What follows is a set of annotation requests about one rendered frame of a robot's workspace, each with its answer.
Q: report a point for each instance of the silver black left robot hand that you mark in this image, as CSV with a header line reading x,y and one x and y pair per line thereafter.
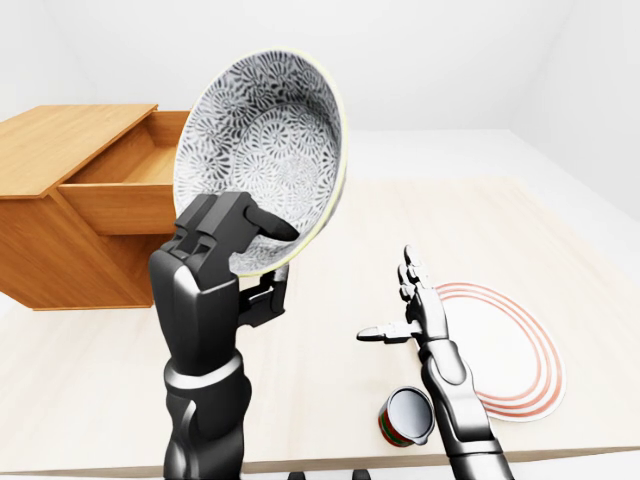
x,y
192,300

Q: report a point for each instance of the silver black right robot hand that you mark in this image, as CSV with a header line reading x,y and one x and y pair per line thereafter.
x,y
429,315

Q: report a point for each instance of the black white patterned bowl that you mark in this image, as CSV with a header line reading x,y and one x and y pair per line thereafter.
x,y
270,135

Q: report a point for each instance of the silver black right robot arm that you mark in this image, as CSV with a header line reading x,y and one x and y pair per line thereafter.
x,y
460,400

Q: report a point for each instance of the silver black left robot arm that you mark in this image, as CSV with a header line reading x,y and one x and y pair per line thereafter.
x,y
205,425

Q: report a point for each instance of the wooden cabinet drawer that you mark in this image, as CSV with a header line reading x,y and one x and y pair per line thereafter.
x,y
120,207

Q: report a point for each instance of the wooden cabinet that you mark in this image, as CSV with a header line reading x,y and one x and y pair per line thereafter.
x,y
55,250

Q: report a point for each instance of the white plate with red rings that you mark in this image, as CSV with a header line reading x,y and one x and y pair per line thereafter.
x,y
510,350

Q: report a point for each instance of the red green tin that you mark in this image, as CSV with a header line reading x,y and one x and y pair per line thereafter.
x,y
407,412

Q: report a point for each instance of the small dark shape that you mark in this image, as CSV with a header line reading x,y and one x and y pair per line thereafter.
x,y
296,475
361,474

